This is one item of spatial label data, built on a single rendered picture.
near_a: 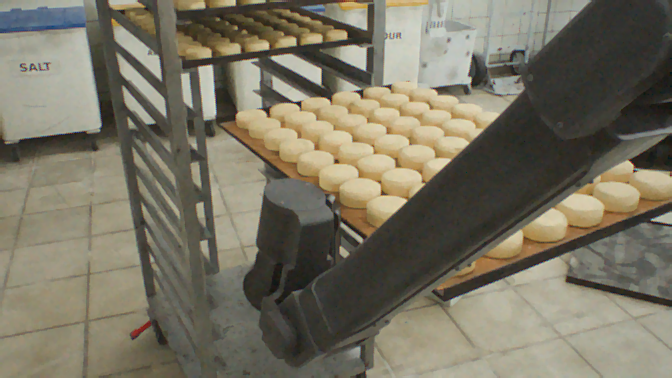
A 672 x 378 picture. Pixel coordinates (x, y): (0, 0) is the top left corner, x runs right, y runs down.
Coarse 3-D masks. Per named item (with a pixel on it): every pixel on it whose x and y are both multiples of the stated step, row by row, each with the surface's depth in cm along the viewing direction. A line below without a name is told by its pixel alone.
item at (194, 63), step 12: (120, 12) 161; (348, 36) 137; (288, 48) 124; (300, 48) 125; (312, 48) 127; (324, 48) 128; (192, 60) 115; (204, 60) 116; (216, 60) 117; (228, 60) 119; (240, 60) 120
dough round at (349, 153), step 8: (344, 144) 87; (352, 144) 87; (360, 144) 87; (368, 144) 87; (344, 152) 84; (352, 152) 84; (360, 152) 84; (368, 152) 84; (344, 160) 84; (352, 160) 84
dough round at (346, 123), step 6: (336, 120) 97; (342, 120) 97; (348, 120) 97; (354, 120) 97; (360, 120) 96; (366, 120) 97; (336, 126) 97; (342, 126) 96; (348, 126) 96; (354, 126) 96; (348, 132) 96
